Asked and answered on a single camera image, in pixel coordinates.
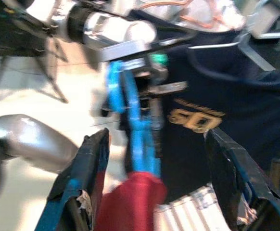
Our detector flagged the dark red shirt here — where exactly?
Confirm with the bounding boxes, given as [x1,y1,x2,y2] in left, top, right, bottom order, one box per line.
[95,172,167,231]

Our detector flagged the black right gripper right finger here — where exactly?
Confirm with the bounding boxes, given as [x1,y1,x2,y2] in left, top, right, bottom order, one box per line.
[204,127,280,231]

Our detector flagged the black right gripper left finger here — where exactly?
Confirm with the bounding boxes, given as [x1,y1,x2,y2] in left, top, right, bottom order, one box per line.
[35,127,110,231]

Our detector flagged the black shirt with print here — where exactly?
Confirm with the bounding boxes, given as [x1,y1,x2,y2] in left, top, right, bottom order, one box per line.
[159,31,280,203]

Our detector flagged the grey robot right leg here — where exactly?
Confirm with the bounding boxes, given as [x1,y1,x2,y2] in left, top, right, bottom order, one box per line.
[0,114,83,174]

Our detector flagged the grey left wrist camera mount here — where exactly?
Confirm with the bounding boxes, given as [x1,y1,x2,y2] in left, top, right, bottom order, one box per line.
[98,39,155,64]

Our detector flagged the blue plastic hanger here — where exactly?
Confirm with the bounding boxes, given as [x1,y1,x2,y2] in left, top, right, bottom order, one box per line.
[103,60,162,179]

